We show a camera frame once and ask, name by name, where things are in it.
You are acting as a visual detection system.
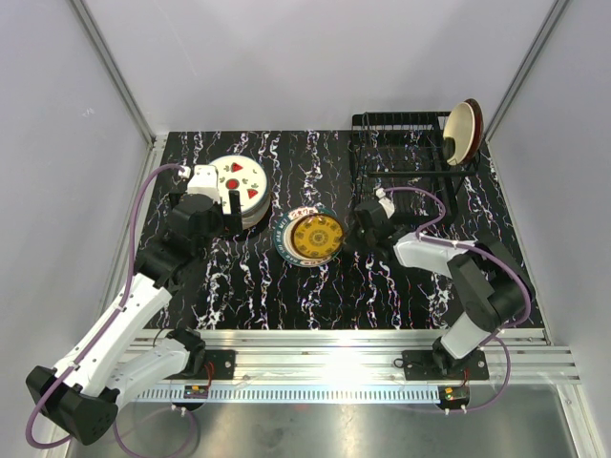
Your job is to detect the amber patterned glass plate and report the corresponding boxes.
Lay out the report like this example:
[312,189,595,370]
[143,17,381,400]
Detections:
[290,213,345,260]

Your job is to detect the cream plate with black sprig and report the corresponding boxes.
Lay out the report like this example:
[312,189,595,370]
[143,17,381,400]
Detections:
[442,100,477,166]

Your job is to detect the red floral plate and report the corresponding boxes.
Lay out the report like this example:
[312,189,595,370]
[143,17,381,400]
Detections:
[464,98,484,162]

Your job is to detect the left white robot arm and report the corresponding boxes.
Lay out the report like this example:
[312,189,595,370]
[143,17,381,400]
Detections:
[26,190,240,446]

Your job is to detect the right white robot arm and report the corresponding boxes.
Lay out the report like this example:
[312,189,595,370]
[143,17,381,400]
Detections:
[344,198,535,379]

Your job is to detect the stack of plates under white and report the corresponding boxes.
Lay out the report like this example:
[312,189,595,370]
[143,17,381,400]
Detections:
[240,186,271,229]

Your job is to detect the dark green rimmed plate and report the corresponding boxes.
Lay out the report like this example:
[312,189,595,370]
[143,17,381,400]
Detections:
[271,206,346,268]

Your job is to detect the white watermelon pattern plate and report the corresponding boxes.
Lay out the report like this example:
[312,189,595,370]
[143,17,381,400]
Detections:
[210,155,268,217]

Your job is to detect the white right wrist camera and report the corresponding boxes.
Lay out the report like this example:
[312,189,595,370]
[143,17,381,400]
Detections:
[375,188,395,219]

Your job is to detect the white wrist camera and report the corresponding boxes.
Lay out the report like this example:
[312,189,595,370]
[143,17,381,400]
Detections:
[375,188,395,219]
[178,165,221,204]

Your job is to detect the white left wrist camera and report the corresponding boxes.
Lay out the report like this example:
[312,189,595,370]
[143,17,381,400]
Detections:
[178,165,221,204]

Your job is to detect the black wire dish rack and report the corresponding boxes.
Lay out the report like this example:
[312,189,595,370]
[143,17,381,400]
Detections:
[348,112,481,225]

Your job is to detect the white slotted cable duct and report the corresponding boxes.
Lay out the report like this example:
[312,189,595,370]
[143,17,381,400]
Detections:
[150,385,440,405]

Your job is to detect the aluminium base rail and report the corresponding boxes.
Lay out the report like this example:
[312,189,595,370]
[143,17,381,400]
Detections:
[61,328,581,383]

